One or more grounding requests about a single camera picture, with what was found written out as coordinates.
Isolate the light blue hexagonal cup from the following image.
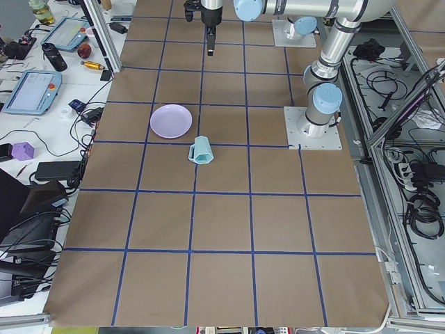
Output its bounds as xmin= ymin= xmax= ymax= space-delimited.
xmin=188 ymin=136 xmax=214 ymax=164

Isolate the lavender plate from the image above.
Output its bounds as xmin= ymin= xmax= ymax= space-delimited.
xmin=150 ymin=104 xmax=193 ymax=139

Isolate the gold metal cylinder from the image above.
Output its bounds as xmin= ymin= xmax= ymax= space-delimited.
xmin=81 ymin=61 xmax=105 ymax=70

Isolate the red apple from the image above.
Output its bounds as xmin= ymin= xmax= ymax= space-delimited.
xmin=77 ymin=43 xmax=92 ymax=59

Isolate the blue teach pendant far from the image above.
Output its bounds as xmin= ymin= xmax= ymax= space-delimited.
xmin=40 ymin=16 xmax=90 ymax=51

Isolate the blue teach pendant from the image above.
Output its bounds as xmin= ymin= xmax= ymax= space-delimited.
xmin=3 ymin=70 xmax=63 ymax=116
xmin=40 ymin=16 xmax=90 ymax=51

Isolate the black water bottle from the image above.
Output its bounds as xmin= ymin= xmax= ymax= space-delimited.
xmin=42 ymin=42 xmax=67 ymax=72

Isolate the green glass bottle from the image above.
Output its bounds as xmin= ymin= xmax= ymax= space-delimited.
xmin=29 ymin=0 xmax=55 ymax=24

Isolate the blue teach pendant near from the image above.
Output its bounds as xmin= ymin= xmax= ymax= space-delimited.
xmin=3 ymin=70 xmax=63 ymax=116

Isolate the black power adapter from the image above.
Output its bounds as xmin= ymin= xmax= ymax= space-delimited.
xmin=34 ymin=161 xmax=80 ymax=182

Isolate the purple hexagonal block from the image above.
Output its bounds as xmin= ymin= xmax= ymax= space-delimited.
xmin=12 ymin=142 xmax=35 ymax=161

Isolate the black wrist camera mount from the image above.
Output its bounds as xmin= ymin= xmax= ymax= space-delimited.
xmin=184 ymin=0 xmax=202 ymax=22

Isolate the aluminium frame post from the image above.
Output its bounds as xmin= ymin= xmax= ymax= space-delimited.
xmin=80 ymin=0 xmax=122 ymax=73

